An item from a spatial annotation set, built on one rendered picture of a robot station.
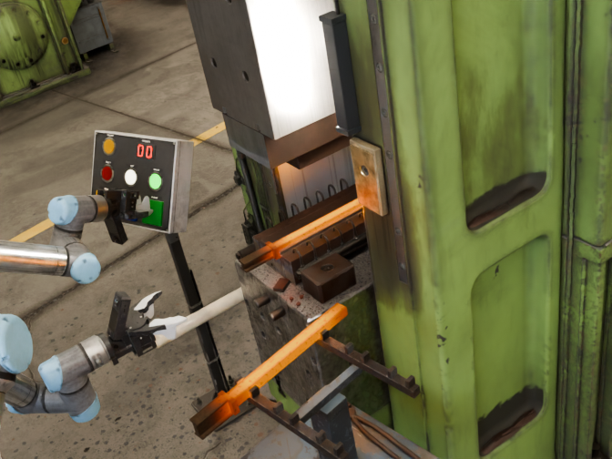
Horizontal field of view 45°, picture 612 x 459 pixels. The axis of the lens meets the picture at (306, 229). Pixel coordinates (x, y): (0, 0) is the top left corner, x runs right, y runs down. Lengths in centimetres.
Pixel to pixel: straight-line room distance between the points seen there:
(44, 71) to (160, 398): 420
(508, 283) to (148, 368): 179
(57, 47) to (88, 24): 59
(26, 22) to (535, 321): 531
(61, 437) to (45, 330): 74
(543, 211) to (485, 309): 30
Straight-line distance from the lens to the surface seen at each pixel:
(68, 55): 688
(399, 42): 146
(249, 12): 161
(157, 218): 227
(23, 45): 668
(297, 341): 163
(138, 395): 320
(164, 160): 226
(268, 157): 178
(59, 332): 371
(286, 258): 196
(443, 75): 150
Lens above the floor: 211
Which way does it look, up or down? 33 degrees down
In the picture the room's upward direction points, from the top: 11 degrees counter-clockwise
